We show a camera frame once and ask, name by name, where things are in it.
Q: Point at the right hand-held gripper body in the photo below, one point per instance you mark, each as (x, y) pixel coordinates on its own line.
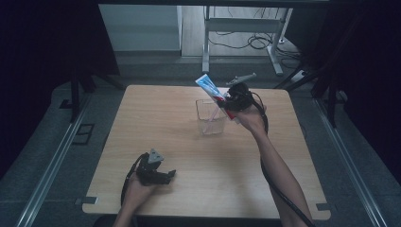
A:
(239, 94)

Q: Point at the blue and red toothpaste tube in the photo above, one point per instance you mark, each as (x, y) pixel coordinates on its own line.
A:
(209, 89)

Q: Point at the white metal desk frame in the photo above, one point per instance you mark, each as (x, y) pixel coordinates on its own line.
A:
(242, 24)

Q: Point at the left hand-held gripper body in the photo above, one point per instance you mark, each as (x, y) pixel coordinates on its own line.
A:
(150, 168)

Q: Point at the black floor frame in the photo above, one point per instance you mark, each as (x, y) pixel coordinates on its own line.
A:
(83, 134)

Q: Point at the person's left hand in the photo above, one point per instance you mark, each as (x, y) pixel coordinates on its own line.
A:
(138, 189)

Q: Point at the white power strip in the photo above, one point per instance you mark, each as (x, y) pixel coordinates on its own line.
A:
(299, 76)

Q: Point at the black metal stand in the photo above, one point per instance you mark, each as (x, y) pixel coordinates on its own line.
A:
(329, 94)
(75, 91)

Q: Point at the dark tape strip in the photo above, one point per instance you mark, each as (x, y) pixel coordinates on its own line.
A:
(86, 200)
(323, 206)

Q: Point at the dark curtain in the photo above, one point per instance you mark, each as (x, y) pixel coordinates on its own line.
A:
(41, 63)
(365, 69)

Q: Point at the person's right hand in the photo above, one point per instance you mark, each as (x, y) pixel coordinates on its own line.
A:
(250, 119)

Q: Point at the aluminium floor rail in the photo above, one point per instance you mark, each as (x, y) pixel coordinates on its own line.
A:
(350, 164)
(53, 160)

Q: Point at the clear plastic cup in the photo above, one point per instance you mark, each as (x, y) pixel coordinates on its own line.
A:
(210, 118)

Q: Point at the white wall panel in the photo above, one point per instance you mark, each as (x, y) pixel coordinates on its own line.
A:
(138, 28)

